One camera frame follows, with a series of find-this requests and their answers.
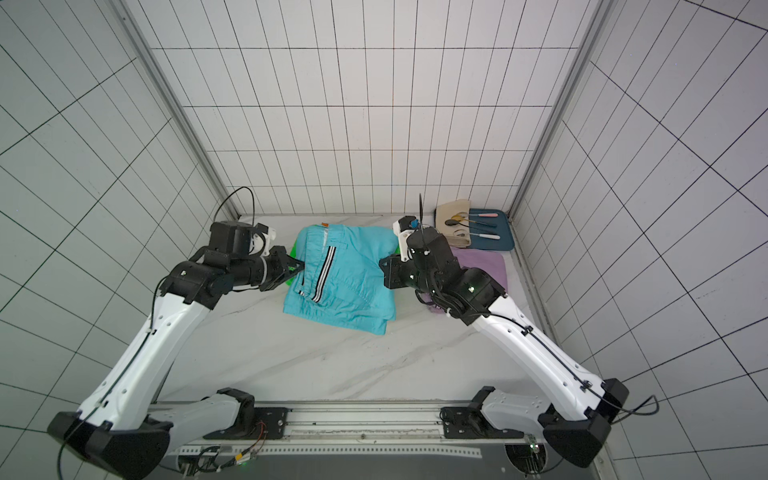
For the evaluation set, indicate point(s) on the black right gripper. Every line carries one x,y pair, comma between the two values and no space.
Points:
395,273

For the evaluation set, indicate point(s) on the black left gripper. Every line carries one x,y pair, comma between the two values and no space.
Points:
282,260

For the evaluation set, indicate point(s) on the teal striped pants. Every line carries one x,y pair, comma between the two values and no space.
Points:
342,284

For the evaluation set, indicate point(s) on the purple pants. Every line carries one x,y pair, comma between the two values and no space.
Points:
480,267

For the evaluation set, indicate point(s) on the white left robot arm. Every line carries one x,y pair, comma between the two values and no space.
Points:
113,428

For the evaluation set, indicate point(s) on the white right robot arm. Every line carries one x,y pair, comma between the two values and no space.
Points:
576,409

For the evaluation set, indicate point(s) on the green plastic basket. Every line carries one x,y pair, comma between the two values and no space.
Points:
295,265

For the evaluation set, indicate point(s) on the beige cutlery holder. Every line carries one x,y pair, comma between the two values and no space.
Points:
457,236

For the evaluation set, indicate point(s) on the black spoon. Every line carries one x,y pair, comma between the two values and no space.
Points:
452,222

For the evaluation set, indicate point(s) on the dark teal tray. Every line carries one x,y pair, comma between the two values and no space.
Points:
498,226

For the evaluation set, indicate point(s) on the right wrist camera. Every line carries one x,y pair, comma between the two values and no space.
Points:
403,229

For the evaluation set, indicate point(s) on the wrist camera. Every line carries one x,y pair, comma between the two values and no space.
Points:
403,229
240,239

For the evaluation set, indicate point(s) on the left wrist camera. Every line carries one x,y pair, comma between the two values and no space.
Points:
240,239

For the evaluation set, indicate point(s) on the white handled utensil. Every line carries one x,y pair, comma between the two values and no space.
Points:
486,236

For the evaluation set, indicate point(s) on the aluminium mounting rail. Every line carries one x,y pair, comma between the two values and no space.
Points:
433,428

